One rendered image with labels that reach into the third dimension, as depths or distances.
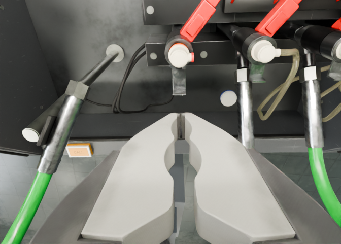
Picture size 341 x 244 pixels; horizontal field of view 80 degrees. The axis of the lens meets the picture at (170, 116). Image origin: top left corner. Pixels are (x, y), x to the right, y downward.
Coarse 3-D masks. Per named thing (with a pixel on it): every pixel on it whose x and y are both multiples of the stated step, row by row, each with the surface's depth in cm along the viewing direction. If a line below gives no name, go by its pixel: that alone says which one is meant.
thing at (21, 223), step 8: (40, 176) 20; (48, 176) 20; (32, 184) 20; (40, 184) 20; (48, 184) 21; (32, 192) 20; (40, 192) 20; (24, 200) 20; (32, 200) 19; (40, 200) 20; (24, 208) 19; (32, 208) 19; (24, 216) 19; (32, 216) 19; (16, 224) 19; (24, 224) 19; (8, 232) 18; (16, 232) 18; (24, 232) 19; (8, 240) 18; (16, 240) 18
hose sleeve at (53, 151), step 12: (72, 96) 21; (60, 108) 21; (72, 108) 21; (60, 120) 20; (72, 120) 21; (60, 132) 20; (48, 144) 20; (60, 144) 20; (48, 156) 20; (60, 156) 21; (48, 168) 20
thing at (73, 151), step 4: (68, 144) 45; (72, 144) 45; (76, 144) 45; (80, 144) 45; (84, 144) 45; (88, 144) 45; (68, 148) 44; (72, 148) 44; (76, 148) 44; (80, 148) 44; (84, 148) 44; (72, 152) 45; (76, 152) 45; (80, 152) 45; (84, 152) 45; (92, 152) 46
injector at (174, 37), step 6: (174, 24) 34; (180, 24) 33; (174, 30) 24; (168, 36) 23; (174, 36) 21; (180, 36) 20; (168, 42) 20; (174, 42) 19; (180, 42) 19; (186, 42) 19; (168, 48) 20; (192, 48) 20; (168, 60) 20; (174, 66) 21
